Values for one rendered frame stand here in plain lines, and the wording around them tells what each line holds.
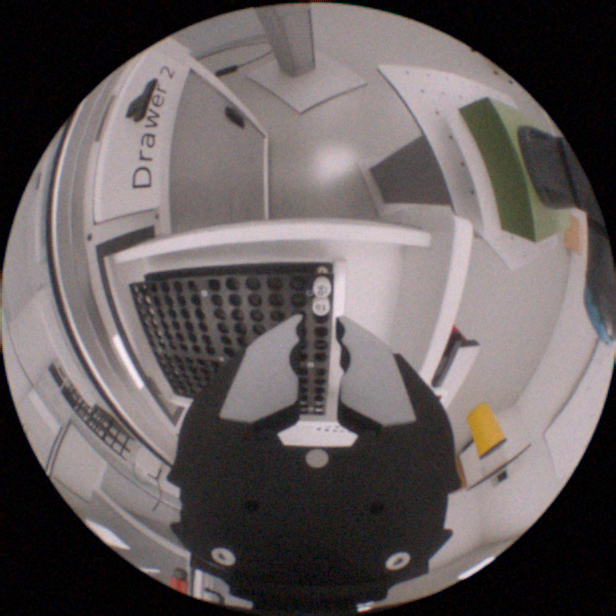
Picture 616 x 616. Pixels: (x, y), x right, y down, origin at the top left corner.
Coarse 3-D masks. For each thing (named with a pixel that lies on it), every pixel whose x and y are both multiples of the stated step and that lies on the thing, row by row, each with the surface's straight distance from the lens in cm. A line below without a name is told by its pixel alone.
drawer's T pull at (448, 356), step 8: (456, 336) 22; (448, 344) 23; (456, 344) 22; (448, 352) 23; (456, 352) 23; (440, 360) 23; (448, 360) 23; (440, 368) 24; (448, 368) 24; (440, 376) 25; (432, 384) 26; (440, 384) 26
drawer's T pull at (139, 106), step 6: (156, 78) 31; (150, 84) 30; (156, 84) 31; (144, 90) 30; (150, 90) 29; (138, 96) 31; (144, 96) 29; (150, 96) 29; (132, 102) 31; (138, 102) 29; (144, 102) 28; (132, 108) 30; (138, 108) 28; (144, 108) 28; (126, 114) 30; (132, 114) 30; (138, 114) 27; (144, 114) 27; (138, 120) 27
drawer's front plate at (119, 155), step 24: (144, 72) 36; (120, 96) 33; (168, 96) 38; (120, 120) 30; (144, 120) 33; (120, 144) 29; (144, 144) 31; (120, 168) 28; (96, 192) 26; (120, 192) 27; (144, 192) 30; (96, 216) 26
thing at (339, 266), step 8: (336, 264) 21; (344, 264) 21; (336, 272) 22; (344, 272) 22; (336, 280) 22; (344, 280) 22; (336, 288) 22; (344, 288) 22; (336, 296) 22; (344, 296) 23; (336, 304) 23; (344, 304) 23; (336, 312) 23; (336, 344) 26
